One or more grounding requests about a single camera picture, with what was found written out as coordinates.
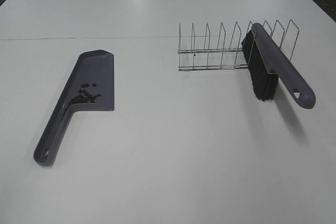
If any purple plastic dustpan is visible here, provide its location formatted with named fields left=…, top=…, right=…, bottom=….
left=33, top=50, right=114, bottom=166

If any pile of coffee beans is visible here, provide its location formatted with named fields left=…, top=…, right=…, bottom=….
left=62, top=83, right=101, bottom=116

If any chrome wire rack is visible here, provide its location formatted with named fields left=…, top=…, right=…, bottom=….
left=177, top=19, right=300, bottom=71

